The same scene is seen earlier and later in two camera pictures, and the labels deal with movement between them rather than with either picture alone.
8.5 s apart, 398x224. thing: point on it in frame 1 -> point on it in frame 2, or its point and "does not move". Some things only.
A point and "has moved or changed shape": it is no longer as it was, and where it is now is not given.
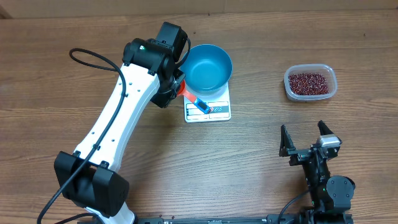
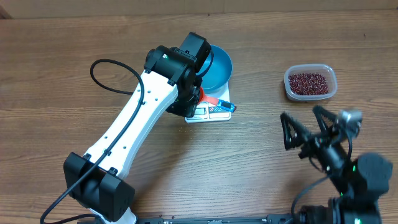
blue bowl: x=206 y=68 does not move
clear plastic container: x=305 y=83 does not move
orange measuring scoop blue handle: x=201 y=105 has moved or changed shape
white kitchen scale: x=219 y=106 does not move
